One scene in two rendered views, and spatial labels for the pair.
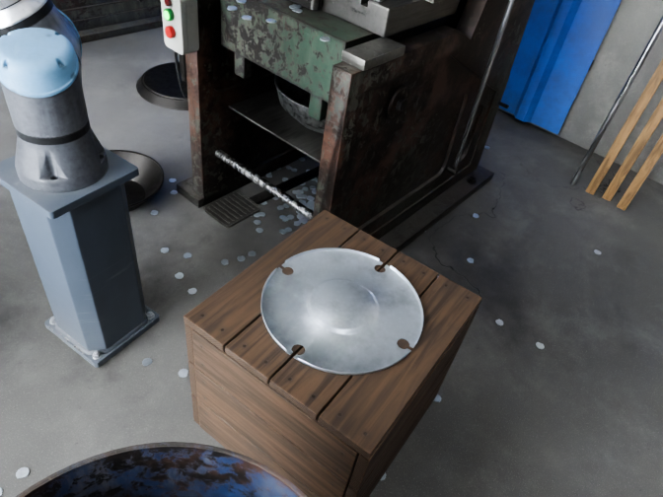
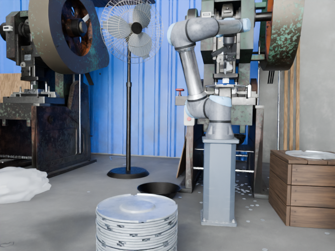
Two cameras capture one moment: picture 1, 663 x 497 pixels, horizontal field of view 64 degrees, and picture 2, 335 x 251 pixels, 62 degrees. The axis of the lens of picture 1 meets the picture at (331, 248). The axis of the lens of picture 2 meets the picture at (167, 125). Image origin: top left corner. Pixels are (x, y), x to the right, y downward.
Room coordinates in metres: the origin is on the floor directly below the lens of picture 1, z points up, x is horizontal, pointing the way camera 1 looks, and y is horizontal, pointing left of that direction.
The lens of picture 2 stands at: (-0.55, 1.35, 0.59)
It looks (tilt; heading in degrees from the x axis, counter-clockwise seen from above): 3 degrees down; 338
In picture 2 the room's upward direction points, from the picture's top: 1 degrees clockwise
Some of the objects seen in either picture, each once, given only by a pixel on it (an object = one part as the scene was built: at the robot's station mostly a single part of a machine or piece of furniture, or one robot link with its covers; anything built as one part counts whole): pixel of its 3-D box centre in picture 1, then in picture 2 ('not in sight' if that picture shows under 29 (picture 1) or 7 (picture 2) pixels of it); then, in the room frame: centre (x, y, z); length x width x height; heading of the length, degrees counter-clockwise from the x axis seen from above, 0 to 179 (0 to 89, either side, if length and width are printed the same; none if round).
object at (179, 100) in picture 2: not in sight; (182, 107); (1.37, 0.45, 0.62); 0.10 x 0.06 x 0.20; 55
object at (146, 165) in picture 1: (113, 186); (158, 192); (1.23, 0.68, 0.04); 0.30 x 0.30 x 0.07
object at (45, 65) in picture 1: (41, 80); (219, 107); (0.76, 0.51, 0.62); 0.13 x 0.12 x 0.14; 26
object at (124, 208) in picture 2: not in sight; (137, 206); (0.42, 1.07, 0.25); 0.29 x 0.29 x 0.01
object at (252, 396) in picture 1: (330, 363); (311, 185); (0.63, -0.04, 0.18); 0.40 x 0.38 x 0.35; 151
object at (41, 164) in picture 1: (57, 144); (219, 129); (0.76, 0.51, 0.50); 0.15 x 0.15 x 0.10
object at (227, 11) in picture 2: not in sight; (227, 26); (1.38, 0.07, 1.27); 0.21 x 0.12 x 0.34; 145
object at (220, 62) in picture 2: not in sight; (226, 55); (1.35, 0.09, 1.04); 0.17 x 0.15 x 0.30; 145
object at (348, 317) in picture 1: (342, 304); (312, 154); (0.63, -0.04, 0.35); 0.29 x 0.29 x 0.01
